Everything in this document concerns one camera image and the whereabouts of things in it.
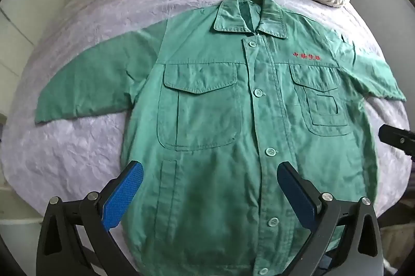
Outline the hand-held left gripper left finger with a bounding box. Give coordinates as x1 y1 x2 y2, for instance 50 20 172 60
36 160 145 276

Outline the purple bed blanket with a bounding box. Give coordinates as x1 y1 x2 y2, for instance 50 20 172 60
2 0 414 233

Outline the green work jacket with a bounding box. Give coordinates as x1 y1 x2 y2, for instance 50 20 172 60
34 0 407 276

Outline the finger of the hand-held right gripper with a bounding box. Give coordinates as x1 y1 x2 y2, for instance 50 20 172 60
378 124 415 162

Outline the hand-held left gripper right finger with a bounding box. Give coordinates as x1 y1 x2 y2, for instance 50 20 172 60
277 161 384 276

